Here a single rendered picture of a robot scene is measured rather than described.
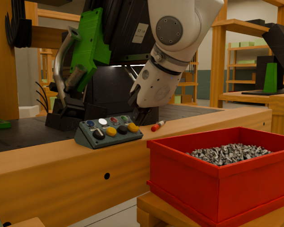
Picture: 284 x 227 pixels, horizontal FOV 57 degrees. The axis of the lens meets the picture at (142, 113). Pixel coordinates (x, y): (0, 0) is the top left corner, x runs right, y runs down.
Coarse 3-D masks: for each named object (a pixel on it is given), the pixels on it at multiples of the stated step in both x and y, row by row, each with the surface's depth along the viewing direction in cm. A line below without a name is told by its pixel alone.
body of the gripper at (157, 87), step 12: (144, 72) 56; (156, 72) 54; (168, 72) 54; (180, 72) 56; (144, 84) 56; (156, 84) 55; (168, 84) 58; (144, 96) 56; (156, 96) 59; (168, 96) 62
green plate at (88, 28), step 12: (84, 12) 88; (96, 12) 82; (84, 24) 86; (96, 24) 81; (84, 36) 85; (96, 36) 81; (84, 48) 84; (96, 48) 83; (108, 48) 86; (72, 60) 88; (84, 60) 83; (96, 60) 84; (108, 60) 87; (72, 72) 87
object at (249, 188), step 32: (224, 128) 72; (160, 160) 56; (192, 160) 46; (224, 160) 55; (256, 160) 46; (160, 192) 56; (192, 192) 48; (224, 192) 43; (256, 192) 48; (224, 224) 44
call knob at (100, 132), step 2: (96, 130) 60; (98, 130) 60; (100, 130) 60; (102, 130) 61; (94, 132) 60; (96, 132) 59; (98, 132) 60; (100, 132) 60; (102, 132) 60; (104, 132) 61; (94, 134) 59; (96, 134) 59; (98, 134) 59; (100, 134) 59; (102, 134) 60; (104, 134) 60; (96, 136) 59; (98, 136) 59; (100, 136) 59; (102, 136) 60; (100, 138) 60
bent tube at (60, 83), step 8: (72, 32) 85; (64, 40) 87; (72, 40) 86; (80, 40) 86; (64, 48) 88; (56, 56) 89; (64, 56) 90; (56, 64) 89; (56, 72) 88; (56, 80) 87; (64, 96) 82; (64, 104) 80
